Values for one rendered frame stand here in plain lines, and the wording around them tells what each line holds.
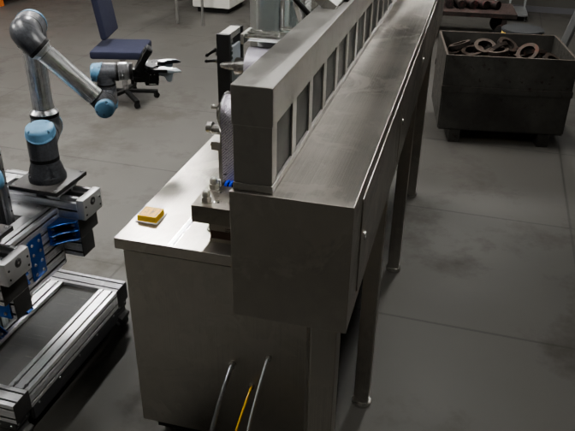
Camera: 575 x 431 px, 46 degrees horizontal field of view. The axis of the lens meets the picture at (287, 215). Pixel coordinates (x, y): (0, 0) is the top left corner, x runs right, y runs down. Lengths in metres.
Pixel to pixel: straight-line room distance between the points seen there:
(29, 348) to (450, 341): 1.87
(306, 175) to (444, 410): 1.76
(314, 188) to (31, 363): 1.82
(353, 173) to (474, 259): 2.60
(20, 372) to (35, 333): 0.24
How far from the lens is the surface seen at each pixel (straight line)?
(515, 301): 3.69
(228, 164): 2.29
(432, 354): 3.23
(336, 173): 1.42
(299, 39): 1.57
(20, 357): 2.99
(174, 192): 2.55
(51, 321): 3.14
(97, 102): 2.78
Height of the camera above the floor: 2.04
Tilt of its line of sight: 29 degrees down
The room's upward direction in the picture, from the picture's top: 1 degrees clockwise
